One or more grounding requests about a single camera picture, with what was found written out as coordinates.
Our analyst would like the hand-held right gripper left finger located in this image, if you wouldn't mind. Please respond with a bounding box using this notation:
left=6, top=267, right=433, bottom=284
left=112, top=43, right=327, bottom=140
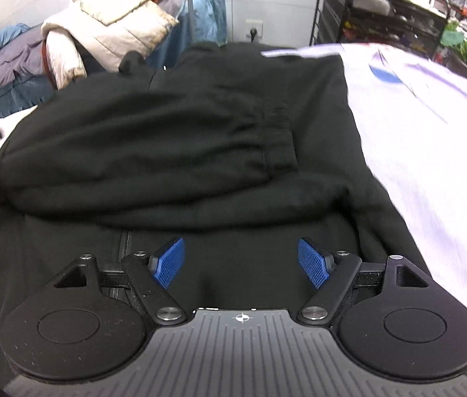
left=54, top=237, right=189, bottom=327

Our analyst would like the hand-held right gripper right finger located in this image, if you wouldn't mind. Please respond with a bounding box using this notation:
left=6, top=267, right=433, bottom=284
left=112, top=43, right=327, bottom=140
left=295, top=237, right=430, bottom=327

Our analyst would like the black hoodie with white print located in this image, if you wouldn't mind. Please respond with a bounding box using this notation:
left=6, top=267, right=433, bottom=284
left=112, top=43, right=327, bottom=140
left=0, top=41, right=438, bottom=390

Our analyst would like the grey duvet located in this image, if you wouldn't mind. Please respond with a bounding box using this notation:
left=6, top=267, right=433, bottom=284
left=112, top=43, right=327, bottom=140
left=0, top=27, right=58, bottom=101

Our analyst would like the purple floral bedsheet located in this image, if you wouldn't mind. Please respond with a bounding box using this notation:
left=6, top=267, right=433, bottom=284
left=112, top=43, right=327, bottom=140
left=260, top=41, right=467, bottom=387

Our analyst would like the beige puffer jacket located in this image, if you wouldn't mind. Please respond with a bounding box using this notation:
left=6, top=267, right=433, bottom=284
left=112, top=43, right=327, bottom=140
left=41, top=0, right=180, bottom=90

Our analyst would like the teal hanging garment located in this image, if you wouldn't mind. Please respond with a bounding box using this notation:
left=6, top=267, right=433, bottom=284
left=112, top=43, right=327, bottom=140
left=147, top=0, right=228, bottom=70

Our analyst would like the black metal shelf rack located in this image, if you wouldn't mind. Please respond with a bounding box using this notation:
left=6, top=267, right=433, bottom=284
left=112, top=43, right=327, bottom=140
left=310, top=0, right=462, bottom=66

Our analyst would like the dark red chair frame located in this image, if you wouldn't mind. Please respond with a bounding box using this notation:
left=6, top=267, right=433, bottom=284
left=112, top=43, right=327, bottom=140
left=40, top=43, right=58, bottom=89

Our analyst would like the white wall socket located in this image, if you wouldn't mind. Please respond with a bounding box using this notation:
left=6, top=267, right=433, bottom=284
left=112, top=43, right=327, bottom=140
left=244, top=19, right=264, bottom=44

